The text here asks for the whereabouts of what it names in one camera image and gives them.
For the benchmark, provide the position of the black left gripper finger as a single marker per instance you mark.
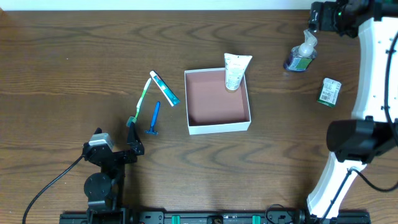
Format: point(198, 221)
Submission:
point(98, 131)
point(133, 139)

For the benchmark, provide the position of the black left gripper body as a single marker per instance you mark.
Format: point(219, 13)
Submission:
point(116, 155)

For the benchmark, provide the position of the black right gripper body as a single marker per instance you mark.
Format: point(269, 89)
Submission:
point(319, 16)

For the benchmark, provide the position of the green white toothbrush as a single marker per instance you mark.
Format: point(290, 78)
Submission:
point(133, 119)

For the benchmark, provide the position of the clear blue soap pump bottle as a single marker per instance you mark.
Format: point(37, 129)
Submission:
point(301, 56)

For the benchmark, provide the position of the small green white box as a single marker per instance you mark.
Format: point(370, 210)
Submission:
point(329, 92)

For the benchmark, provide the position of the white lotion tube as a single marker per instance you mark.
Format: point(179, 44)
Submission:
point(235, 67)

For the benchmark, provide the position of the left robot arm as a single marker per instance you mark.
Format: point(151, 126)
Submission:
point(104, 189)

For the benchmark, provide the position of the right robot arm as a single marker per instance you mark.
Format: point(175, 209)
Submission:
point(372, 129)

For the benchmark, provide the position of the blue disposable razor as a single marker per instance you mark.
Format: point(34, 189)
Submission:
point(154, 120)

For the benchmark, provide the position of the green white toothpaste tube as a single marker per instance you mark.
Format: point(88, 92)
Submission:
point(168, 93)

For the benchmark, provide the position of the white cardboard box pink interior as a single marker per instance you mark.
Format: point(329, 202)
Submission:
point(210, 107)

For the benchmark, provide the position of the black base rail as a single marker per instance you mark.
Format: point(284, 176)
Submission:
point(156, 217)

